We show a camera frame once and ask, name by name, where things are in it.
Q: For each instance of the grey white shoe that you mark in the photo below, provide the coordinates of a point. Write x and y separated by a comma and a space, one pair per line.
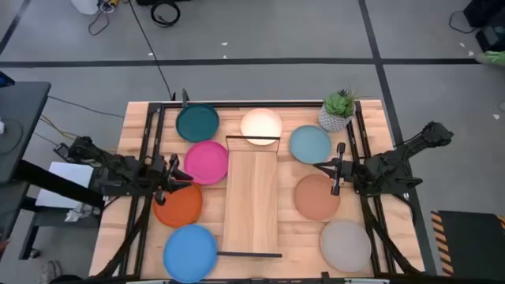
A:
49, 272

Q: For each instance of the black mat with hazard stripes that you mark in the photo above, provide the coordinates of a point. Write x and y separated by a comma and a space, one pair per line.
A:
473, 244

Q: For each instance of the black bench frame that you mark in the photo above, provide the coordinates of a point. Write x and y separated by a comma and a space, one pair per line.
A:
59, 183

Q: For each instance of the white bucket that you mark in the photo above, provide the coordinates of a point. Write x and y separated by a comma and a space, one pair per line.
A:
84, 6

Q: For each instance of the small black camera box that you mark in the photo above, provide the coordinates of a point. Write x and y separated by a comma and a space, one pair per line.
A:
325, 277

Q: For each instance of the pink plate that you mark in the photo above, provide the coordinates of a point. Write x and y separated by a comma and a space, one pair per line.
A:
206, 162

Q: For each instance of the grey plate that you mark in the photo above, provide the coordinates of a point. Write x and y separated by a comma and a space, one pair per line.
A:
346, 246

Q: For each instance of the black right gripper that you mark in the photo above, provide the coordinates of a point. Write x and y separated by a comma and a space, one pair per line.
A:
342, 169

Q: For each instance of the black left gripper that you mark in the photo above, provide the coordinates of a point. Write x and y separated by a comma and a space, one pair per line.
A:
159, 173

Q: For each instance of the bright blue plate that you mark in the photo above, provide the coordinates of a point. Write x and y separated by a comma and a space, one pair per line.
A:
190, 253

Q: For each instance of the terracotta plate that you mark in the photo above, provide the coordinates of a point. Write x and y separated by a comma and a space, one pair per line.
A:
315, 199

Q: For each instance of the crumpled white cloth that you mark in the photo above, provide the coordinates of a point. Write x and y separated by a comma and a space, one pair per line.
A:
79, 213

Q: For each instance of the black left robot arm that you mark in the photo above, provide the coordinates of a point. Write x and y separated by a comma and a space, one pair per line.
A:
118, 173

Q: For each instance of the orange plate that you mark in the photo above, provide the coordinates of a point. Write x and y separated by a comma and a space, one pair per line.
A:
181, 209

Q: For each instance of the cream plate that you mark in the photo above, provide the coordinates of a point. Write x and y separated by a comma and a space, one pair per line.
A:
261, 124

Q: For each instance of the black desk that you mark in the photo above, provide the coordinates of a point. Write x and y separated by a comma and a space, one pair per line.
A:
23, 110

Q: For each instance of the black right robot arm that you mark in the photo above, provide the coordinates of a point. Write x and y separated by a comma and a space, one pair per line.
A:
382, 169

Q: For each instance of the succulent in white patterned pot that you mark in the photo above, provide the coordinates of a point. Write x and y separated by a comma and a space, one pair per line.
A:
333, 120

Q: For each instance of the black equipment case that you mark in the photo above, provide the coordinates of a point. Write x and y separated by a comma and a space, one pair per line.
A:
489, 16

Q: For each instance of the light blue plate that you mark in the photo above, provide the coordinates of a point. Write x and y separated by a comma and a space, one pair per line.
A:
310, 144

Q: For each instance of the blue object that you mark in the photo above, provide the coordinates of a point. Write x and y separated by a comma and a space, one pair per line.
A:
4, 81

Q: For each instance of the dark teal plate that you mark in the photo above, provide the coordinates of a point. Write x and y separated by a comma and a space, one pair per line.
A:
197, 122

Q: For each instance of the green fabric item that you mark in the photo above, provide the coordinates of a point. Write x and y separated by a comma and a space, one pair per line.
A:
493, 58

